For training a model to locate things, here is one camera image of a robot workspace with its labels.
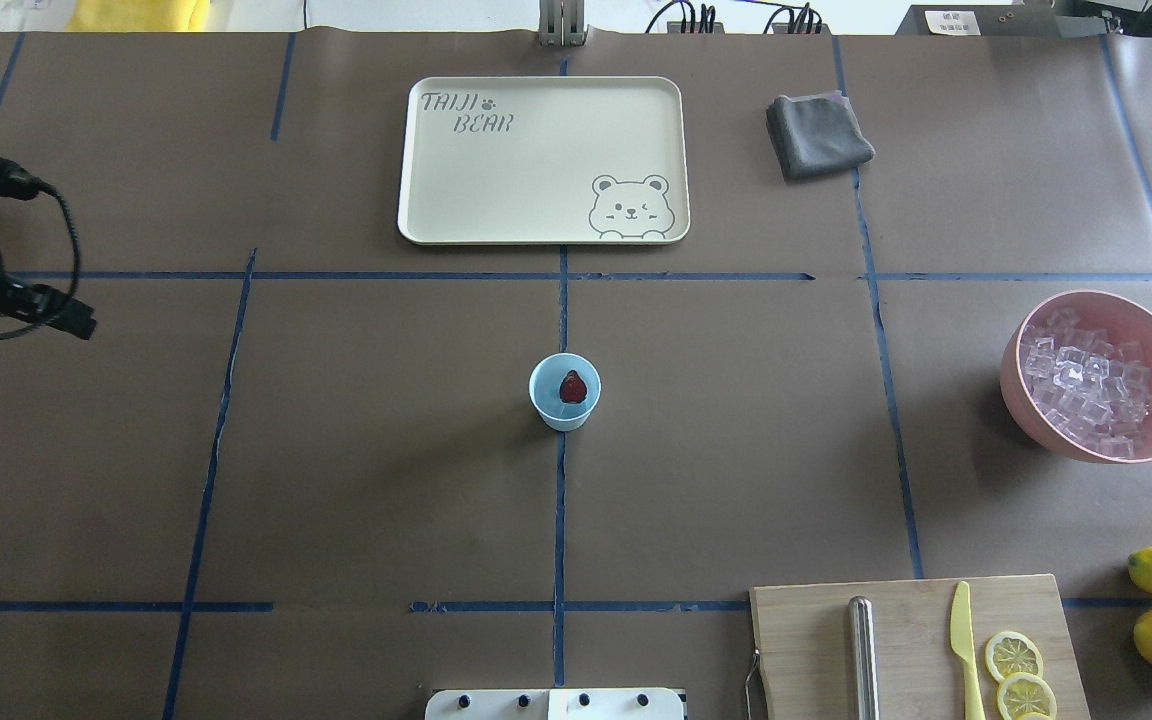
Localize yellow cloth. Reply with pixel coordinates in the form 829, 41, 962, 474
65, 0, 211, 33

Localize red strawberry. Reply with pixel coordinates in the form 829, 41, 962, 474
558, 370, 588, 406

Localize pink bowl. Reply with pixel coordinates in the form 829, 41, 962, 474
996, 290, 1152, 465

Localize aluminium frame post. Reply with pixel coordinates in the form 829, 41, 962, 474
538, 0, 588, 47

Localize wooden cutting board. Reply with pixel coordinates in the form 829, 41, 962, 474
750, 574, 1091, 719

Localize yellow plastic knife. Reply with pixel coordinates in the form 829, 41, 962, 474
948, 579, 986, 720

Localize cream bear tray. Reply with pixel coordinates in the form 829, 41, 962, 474
396, 76, 691, 247

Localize light blue plastic cup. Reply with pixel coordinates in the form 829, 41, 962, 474
526, 354, 602, 432

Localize lemon slices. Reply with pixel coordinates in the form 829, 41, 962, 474
983, 630, 1059, 719

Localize ice cubes in bowl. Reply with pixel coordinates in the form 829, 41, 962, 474
1018, 306, 1152, 460

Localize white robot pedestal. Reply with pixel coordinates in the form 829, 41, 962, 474
424, 687, 689, 719

